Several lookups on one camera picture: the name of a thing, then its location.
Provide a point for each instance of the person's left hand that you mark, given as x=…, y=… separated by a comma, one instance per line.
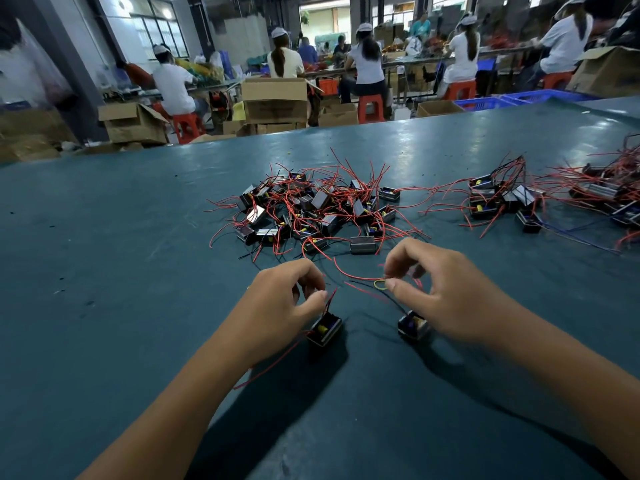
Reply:
x=275, y=310

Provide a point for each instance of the person's right hand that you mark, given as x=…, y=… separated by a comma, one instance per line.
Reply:
x=455, y=295

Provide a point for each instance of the person's right forearm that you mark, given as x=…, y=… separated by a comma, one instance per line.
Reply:
x=580, y=380

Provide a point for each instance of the person's left forearm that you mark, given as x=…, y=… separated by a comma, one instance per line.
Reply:
x=160, y=425

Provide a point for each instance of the yellow rubber band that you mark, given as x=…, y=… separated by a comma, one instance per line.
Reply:
x=375, y=285

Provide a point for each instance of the shallow cardboard box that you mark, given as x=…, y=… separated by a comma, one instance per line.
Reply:
x=440, y=108

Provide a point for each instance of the blue plastic crate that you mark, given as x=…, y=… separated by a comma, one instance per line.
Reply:
x=550, y=97
x=487, y=104

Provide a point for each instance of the low cardboard box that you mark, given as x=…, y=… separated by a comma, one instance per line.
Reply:
x=338, y=114

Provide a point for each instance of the large closed cardboard box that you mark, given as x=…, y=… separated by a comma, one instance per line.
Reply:
x=275, y=100

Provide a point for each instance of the open cardboard box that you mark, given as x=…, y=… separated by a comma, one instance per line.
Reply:
x=133, y=123

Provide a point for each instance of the tilted cardboard box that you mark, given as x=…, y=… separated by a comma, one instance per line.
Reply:
x=606, y=73

